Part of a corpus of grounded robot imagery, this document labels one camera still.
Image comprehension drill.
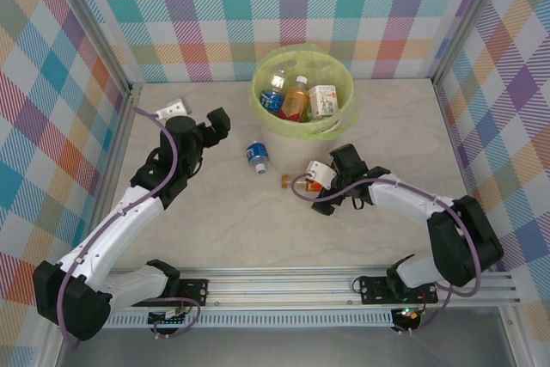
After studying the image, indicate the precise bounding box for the blue label plastic bottle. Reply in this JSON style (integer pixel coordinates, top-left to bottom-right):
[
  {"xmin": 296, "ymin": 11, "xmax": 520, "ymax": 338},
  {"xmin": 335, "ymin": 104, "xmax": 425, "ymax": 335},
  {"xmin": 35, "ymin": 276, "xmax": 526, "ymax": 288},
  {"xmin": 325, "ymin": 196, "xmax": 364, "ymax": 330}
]
[
  {"xmin": 260, "ymin": 89, "xmax": 285, "ymax": 113},
  {"xmin": 244, "ymin": 141, "xmax": 270, "ymax": 175}
]

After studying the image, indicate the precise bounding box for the amber tea bottle red label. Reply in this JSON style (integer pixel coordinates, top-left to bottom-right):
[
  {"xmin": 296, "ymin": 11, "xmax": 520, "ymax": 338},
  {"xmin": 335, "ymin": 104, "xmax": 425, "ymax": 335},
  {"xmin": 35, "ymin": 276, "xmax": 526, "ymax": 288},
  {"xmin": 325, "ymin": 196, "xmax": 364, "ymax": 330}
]
[{"xmin": 278, "ymin": 75, "xmax": 311, "ymax": 122}]

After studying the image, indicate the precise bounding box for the green plastic bin liner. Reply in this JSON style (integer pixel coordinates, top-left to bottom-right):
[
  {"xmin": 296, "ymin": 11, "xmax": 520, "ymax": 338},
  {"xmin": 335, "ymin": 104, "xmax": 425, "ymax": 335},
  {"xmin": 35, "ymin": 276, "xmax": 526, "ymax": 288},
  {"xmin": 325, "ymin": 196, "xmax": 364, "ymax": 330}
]
[{"xmin": 250, "ymin": 43, "xmax": 361, "ymax": 141}]

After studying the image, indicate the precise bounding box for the small circuit board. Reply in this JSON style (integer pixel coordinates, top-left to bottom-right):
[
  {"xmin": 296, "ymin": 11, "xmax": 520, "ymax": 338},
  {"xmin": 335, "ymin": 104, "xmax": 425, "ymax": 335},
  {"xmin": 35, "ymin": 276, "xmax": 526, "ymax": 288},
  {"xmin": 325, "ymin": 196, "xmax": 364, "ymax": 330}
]
[
  {"xmin": 148, "ymin": 307, "xmax": 191, "ymax": 326},
  {"xmin": 393, "ymin": 305, "xmax": 425, "ymax": 324}
]

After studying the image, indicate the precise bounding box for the grey metal shelf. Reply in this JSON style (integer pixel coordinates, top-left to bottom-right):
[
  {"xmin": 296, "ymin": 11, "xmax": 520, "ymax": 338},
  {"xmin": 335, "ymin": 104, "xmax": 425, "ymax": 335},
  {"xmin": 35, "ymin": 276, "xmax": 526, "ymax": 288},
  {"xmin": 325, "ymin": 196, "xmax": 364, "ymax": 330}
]
[{"xmin": 55, "ymin": 327, "xmax": 516, "ymax": 367}]

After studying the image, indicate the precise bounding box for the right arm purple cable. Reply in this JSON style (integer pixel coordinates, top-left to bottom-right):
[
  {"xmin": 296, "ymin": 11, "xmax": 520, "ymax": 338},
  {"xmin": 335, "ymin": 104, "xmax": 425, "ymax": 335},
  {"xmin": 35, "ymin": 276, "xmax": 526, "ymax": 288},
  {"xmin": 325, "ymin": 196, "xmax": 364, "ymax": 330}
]
[{"xmin": 291, "ymin": 172, "xmax": 483, "ymax": 334}]

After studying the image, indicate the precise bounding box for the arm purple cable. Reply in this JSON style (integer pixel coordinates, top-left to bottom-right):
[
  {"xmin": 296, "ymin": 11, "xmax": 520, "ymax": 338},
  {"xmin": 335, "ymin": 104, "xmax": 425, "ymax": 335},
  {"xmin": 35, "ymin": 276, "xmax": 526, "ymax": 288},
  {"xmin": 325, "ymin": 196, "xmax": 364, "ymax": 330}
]
[
  {"xmin": 291, "ymin": 172, "xmax": 483, "ymax": 334},
  {"xmin": 58, "ymin": 107, "xmax": 203, "ymax": 350}
]

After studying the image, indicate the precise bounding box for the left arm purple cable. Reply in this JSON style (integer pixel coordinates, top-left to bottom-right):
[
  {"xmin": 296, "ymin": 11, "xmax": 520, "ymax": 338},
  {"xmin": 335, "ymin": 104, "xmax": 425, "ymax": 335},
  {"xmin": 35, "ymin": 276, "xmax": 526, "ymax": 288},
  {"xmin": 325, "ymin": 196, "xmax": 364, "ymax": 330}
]
[{"xmin": 58, "ymin": 107, "xmax": 203, "ymax": 350}]

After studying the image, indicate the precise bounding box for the aluminium side rail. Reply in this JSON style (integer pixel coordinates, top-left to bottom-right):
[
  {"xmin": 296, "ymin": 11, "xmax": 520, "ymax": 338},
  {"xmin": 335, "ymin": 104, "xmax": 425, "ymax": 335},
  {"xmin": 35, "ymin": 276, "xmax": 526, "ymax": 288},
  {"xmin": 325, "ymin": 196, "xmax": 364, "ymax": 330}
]
[
  {"xmin": 429, "ymin": 76, "xmax": 502, "ymax": 276},
  {"xmin": 75, "ymin": 82, "xmax": 144, "ymax": 278}
]

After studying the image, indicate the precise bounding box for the thin black wire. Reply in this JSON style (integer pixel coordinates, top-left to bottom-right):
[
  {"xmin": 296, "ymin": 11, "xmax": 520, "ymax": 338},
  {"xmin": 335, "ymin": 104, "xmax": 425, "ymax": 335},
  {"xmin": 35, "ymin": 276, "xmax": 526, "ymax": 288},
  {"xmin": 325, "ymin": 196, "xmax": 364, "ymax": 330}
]
[{"xmin": 351, "ymin": 272, "xmax": 371, "ymax": 295}]

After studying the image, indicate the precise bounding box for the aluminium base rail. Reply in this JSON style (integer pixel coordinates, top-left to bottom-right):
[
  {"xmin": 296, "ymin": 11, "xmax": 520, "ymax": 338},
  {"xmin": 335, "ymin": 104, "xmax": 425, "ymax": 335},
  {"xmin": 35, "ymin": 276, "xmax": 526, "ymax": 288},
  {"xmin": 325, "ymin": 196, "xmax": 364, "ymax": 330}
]
[{"xmin": 46, "ymin": 266, "xmax": 521, "ymax": 311}]

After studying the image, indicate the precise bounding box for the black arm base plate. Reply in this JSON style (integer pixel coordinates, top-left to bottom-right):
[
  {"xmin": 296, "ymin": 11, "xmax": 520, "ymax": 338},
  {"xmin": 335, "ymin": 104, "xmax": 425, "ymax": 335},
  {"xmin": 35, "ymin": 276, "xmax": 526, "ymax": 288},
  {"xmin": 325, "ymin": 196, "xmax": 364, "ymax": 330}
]
[
  {"xmin": 357, "ymin": 274, "xmax": 440, "ymax": 306},
  {"xmin": 130, "ymin": 276, "xmax": 211, "ymax": 309}
]

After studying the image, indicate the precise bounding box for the slotted grey cable duct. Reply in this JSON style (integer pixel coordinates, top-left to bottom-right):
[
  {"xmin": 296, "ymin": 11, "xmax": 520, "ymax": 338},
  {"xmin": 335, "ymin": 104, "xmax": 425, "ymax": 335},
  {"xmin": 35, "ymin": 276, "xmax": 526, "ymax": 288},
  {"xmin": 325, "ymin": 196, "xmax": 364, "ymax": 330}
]
[{"xmin": 67, "ymin": 313, "xmax": 399, "ymax": 330}]

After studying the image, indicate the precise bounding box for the aluminium frame post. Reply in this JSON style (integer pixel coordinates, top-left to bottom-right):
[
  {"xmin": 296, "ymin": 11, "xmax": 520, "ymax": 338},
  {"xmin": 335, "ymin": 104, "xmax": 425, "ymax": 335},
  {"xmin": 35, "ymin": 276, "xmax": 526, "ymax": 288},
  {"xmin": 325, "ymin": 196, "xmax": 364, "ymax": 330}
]
[
  {"xmin": 40, "ymin": 0, "xmax": 132, "ymax": 93},
  {"xmin": 431, "ymin": 0, "xmax": 515, "ymax": 84}
]

